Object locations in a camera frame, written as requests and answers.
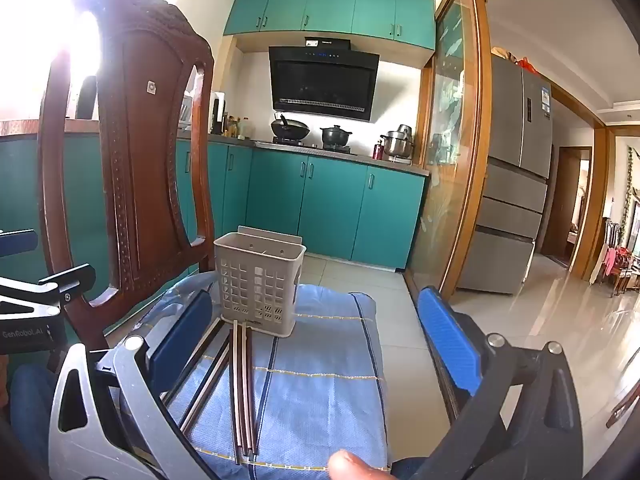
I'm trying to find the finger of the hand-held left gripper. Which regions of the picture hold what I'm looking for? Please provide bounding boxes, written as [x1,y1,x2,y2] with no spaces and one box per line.
[0,265,97,318]
[0,230,40,257]

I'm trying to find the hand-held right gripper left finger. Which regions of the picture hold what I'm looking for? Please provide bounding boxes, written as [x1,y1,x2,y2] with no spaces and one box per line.
[47,290,213,480]

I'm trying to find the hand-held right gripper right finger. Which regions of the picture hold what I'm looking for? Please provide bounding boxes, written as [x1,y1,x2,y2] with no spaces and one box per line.
[416,287,584,480]

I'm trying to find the metal chopstick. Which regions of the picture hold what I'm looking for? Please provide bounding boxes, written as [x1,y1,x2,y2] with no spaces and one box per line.
[240,324,259,461]
[231,321,242,467]
[180,341,231,435]
[160,320,226,405]

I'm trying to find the white plastic utensil basket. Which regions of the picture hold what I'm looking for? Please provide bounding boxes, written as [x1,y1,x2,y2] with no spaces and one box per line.
[213,226,307,337]

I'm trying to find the person's right hand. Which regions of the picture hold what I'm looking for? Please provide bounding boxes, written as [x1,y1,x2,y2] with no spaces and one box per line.
[327,450,388,480]

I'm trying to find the person's blue trousers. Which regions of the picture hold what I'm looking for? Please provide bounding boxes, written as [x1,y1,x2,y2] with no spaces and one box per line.
[7,364,58,428]

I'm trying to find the carved wooden chair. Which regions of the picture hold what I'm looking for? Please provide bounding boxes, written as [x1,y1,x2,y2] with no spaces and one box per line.
[37,0,217,352]

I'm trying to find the blue quilted cloth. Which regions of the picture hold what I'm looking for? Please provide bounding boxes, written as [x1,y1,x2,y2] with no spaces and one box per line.
[102,272,392,480]

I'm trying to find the grey refrigerator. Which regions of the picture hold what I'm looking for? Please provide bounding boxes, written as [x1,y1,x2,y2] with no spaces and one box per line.
[456,52,554,295]

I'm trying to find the wooden doorway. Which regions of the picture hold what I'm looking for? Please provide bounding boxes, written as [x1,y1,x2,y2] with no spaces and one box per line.
[541,145,592,267]

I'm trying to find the wooden furniture leg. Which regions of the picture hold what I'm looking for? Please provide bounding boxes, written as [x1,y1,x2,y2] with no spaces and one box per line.
[606,385,640,429]

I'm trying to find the teal lower cabinet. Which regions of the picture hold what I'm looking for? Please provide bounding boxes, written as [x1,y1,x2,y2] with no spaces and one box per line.
[0,132,431,301]

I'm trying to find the teal cabinet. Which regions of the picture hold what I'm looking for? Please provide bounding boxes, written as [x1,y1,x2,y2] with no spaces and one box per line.
[222,0,437,52]
[0,132,431,301]

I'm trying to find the distant chairs with clothes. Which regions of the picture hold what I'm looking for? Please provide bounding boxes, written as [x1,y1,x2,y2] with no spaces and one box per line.
[597,217,640,297]

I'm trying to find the stainless steel pot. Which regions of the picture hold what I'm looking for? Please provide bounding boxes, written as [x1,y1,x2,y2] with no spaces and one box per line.
[380,124,416,159]

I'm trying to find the wood framed glass door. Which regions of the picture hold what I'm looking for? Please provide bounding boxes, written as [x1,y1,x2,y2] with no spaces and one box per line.
[405,0,495,297]

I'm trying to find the bright window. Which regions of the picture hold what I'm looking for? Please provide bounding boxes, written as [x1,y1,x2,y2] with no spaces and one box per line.
[0,0,188,121]

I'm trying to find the row of condiment bottles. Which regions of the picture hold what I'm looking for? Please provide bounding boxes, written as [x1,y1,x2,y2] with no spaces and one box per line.
[222,112,252,140]

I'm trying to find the white kitchen appliance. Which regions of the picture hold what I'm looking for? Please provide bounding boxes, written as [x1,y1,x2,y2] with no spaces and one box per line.
[210,91,227,135]

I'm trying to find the gas stove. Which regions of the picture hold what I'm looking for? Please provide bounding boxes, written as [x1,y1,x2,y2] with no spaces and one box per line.
[255,137,354,154]

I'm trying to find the black wok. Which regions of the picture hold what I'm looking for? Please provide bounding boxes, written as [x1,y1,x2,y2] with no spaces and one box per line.
[270,114,311,142]

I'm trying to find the black cooking pot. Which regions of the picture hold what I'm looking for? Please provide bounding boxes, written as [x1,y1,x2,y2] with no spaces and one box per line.
[320,125,354,149]

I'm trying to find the black range hood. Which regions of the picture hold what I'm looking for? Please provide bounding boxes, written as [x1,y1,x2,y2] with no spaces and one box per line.
[268,37,380,122]

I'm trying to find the teal upper cabinet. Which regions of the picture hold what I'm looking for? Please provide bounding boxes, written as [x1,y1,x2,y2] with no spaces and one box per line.
[222,0,437,52]

